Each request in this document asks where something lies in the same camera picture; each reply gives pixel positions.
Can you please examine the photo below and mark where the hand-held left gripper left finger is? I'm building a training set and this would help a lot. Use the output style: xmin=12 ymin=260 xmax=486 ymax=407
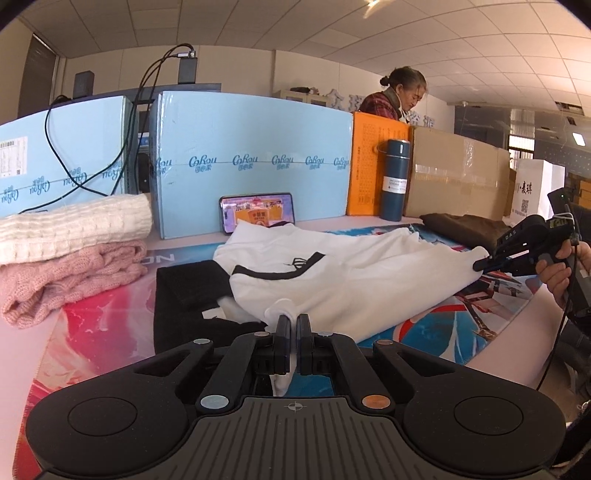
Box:
xmin=134 ymin=315 xmax=293 ymax=416

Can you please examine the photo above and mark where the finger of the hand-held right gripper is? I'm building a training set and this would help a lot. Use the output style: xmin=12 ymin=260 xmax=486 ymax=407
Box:
xmin=472 ymin=254 xmax=513 ymax=274

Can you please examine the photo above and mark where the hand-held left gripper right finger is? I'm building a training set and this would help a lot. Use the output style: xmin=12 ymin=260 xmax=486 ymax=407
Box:
xmin=297 ymin=314 xmax=452 ymax=415

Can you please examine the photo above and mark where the white garment with black trim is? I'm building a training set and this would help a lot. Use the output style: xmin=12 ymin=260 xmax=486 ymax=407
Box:
xmin=215 ymin=220 xmax=490 ymax=398

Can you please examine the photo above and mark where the person's right hand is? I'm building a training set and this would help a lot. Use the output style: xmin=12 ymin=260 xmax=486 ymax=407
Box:
xmin=536 ymin=240 xmax=591 ymax=305

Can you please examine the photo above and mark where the brown cloth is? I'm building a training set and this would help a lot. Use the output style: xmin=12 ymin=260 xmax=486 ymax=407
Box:
xmin=419 ymin=212 xmax=514 ymax=253

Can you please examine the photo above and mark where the white printed box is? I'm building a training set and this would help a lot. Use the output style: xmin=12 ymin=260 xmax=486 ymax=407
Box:
xmin=505 ymin=159 xmax=567 ymax=218

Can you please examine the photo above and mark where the brown cardboard box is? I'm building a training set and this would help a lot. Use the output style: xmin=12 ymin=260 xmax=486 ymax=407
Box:
xmin=402 ymin=126 xmax=516 ymax=222

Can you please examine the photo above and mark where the dark blue thermos bottle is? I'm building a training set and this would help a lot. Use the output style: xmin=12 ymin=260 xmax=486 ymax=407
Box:
xmin=379 ymin=139 xmax=412 ymax=222

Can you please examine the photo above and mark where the person's dark clothing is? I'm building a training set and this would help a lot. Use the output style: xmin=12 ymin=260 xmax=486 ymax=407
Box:
xmin=551 ymin=318 xmax=591 ymax=467

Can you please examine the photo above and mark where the smartphone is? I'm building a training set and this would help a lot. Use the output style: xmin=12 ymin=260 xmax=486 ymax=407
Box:
xmin=220 ymin=192 xmax=295 ymax=236

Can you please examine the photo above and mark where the orange box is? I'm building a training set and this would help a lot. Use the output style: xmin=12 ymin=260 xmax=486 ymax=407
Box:
xmin=346 ymin=112 xmax=414 ymax=218

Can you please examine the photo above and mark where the printed mat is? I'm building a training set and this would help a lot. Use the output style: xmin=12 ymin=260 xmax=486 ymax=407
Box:
xmin=18 ymin=222 xmax=546 ymax=472

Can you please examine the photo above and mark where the light blue cardboard box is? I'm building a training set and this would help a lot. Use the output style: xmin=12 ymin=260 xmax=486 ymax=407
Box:
xmin=148 ymin=91 xmax=354 ymax=240

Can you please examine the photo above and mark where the pink knitted sweater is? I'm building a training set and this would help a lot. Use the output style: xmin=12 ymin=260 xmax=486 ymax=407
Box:
xmin=0 ymin=240 xmax=148 ymax=329

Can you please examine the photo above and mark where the cream knitted sweater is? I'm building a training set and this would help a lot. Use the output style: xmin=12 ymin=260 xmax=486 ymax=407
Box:
xmin=0 ymin=194 xmax=154 ymax=266

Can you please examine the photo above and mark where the grey cabinet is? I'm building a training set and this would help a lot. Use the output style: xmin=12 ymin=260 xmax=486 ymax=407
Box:
xmin=272 ymin=88 xmax=334 ymax=110

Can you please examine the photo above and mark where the black adapter block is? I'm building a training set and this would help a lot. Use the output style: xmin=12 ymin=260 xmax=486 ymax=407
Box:
xmin=178 ymin=51 xmax=199 ymax=85

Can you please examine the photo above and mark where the light blue box with label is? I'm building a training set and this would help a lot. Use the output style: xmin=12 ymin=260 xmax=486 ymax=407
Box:
xmin=0 ymin=95 xmax=139 ymax=219

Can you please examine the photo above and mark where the dark grey box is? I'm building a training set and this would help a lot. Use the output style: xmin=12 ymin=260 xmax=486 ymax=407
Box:
xmin=74 ymin=71 xmax=96 ymax=99

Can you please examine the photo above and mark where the dark window blind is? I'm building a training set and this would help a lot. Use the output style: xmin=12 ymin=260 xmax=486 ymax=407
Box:
xmin=17 ymin=34 xmax=58 ymax=119

